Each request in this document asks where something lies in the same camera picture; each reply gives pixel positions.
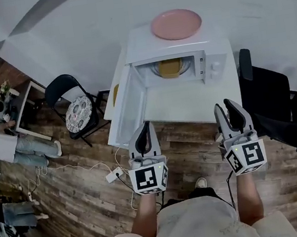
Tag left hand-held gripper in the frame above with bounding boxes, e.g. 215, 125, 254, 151
120, 119, 173, 198

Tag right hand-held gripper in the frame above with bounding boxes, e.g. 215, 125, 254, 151
211, 94, 269, 179

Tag yellow tray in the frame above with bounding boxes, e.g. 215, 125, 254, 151
157, 57, 186, 81
110, 83, 123, 107

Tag white microwave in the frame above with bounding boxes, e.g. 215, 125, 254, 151
91, 13, 247, 152

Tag person's right forearm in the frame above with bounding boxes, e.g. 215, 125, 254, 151
232, 170, 266, 228

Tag person's left forearm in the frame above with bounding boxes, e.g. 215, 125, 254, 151
125, 191, 163, 237

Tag white power strip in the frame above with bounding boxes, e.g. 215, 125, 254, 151
104, 166, 125, 184

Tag black office chair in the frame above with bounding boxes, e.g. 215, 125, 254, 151
234, 40, 297, 179

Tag person's right shoe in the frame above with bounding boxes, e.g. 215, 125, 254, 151
194, 176, 208, 190

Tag patterned round seat cushion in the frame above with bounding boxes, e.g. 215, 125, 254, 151
61, 94, 96, 133

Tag person's black trousers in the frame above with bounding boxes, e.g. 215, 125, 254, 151
159, 182, 234, 219

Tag person's cream shirt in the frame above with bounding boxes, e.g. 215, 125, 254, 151
95, 183, 297, 237

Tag black folding chair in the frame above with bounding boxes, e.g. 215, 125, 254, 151
42, 68, 114, 153

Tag pink plate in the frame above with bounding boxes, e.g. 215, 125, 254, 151
148, 5, 205, 44

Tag white side table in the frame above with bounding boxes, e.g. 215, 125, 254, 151
0, 78, 55, 149

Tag flowers in white vase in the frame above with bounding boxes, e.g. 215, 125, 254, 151
0, 78, 21, 104

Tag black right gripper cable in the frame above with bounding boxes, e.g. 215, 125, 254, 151
225, 171, 239, 210

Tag white power strip cable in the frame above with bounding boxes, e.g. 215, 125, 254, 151
25, 155, 114, 195

